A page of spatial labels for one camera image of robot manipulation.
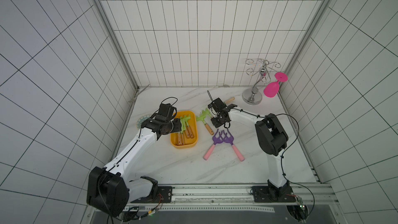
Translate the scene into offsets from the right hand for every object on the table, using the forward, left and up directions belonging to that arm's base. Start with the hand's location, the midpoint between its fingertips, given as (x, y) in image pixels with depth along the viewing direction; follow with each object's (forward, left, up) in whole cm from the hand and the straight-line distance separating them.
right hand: (212, 122), depth 99 cm
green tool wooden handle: (-6, +1, 0) cm, 6 cm away
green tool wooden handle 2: (+3, +7, 0) cm, 8 cm away
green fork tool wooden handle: (-8, +15, +1) cm, 17 cm away
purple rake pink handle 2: (-10, -11, -2) cm, 15 cm away
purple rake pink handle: (-13, -3, 0) cm, 13 cm away
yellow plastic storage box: (-15, +13, +1) cm, 20 cm away
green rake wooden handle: (-14, +18, +3) cm, 23 cm away
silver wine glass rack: (+23, -29, +1) cm, 38 cm away
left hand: (-13, +20, +12) cm, 27 cm away
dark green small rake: (+19, -13, 0) cm, 23 cm away
